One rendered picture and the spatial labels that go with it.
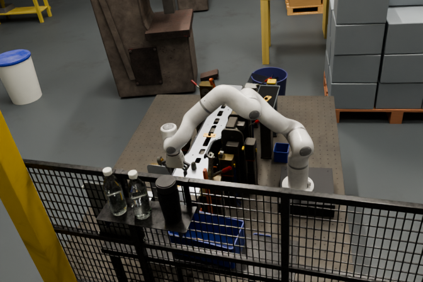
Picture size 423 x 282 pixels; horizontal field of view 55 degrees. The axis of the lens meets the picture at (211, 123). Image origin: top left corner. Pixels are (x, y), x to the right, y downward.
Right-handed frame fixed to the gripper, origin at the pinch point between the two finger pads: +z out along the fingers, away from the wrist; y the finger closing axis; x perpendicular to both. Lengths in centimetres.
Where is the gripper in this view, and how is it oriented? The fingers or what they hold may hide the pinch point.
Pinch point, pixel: (177, 173)
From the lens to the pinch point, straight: 229.1
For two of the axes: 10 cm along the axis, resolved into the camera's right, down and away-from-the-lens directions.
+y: -9.6, -0.6, 2.9
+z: 1.1, 8.3, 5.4
